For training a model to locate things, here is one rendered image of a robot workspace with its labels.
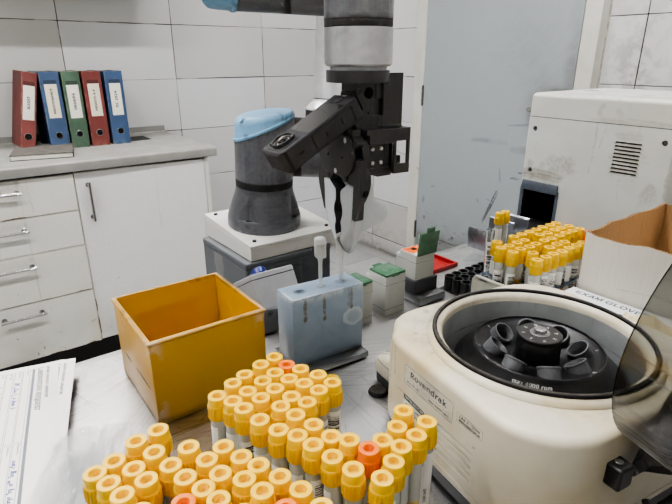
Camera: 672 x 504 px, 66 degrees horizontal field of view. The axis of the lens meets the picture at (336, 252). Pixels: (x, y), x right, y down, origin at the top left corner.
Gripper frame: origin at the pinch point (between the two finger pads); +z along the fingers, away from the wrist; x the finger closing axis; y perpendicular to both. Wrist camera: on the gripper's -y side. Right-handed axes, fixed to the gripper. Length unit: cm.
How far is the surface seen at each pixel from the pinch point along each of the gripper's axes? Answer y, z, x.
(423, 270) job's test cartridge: 19.5, 10.2, 6.4
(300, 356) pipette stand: -7.1, 12.7, -1.9
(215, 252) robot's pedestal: 0, 17, 49
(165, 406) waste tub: -23.6, 12.8, -2.8
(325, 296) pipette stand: -3.5, 5.6, -1.9
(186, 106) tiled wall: 52, 3, 236
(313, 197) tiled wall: 133, 66, 243
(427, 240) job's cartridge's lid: 19.3, 5.0, 5.7
